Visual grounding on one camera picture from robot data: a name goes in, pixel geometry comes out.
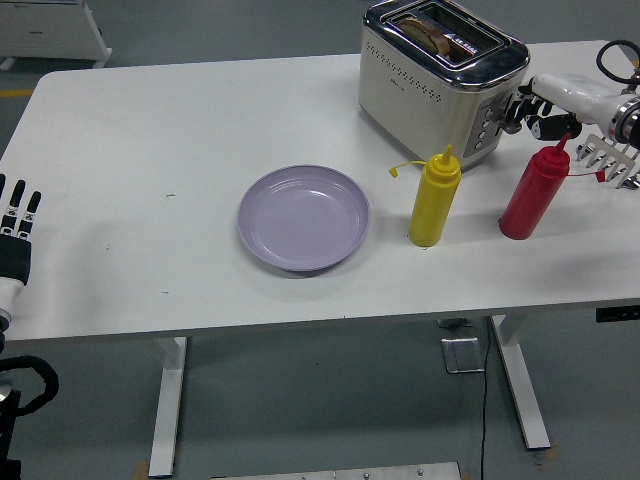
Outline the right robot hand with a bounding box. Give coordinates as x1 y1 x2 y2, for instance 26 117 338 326
502 73 624 141

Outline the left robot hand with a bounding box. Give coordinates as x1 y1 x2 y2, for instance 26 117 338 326
0 173 43 321

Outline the brown bread slice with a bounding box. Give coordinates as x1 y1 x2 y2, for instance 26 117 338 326
398 14 454 56

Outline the cream and chrome toaster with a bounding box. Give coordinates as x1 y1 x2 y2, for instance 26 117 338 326
357 0 532 173

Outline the purple round plate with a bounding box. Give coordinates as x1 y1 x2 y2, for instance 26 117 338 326
236 164 372 273

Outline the white background machine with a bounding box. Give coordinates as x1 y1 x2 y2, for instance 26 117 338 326
0 0 114 69

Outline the square metal floor plate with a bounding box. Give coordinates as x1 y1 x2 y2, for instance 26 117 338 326
440 335 487 375

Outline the metal toast rack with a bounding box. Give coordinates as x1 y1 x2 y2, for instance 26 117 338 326
575 133 640 191

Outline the red squeeze bottle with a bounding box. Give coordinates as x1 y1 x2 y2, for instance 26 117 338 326
498 132 607 242

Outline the yellow squeeze bottle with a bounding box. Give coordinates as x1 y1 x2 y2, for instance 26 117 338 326
388 144 462 249

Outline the white table leg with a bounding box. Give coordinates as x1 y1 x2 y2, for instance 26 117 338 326
148 335 189 477
488 314 552 450

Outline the black table control panel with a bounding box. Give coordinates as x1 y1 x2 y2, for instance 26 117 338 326
595 307 640 325

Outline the black floor cable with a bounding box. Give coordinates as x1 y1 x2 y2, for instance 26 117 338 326
477 317 494 480

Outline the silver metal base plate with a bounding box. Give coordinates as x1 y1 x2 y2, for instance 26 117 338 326
335 460 462 480
209 464 337 480

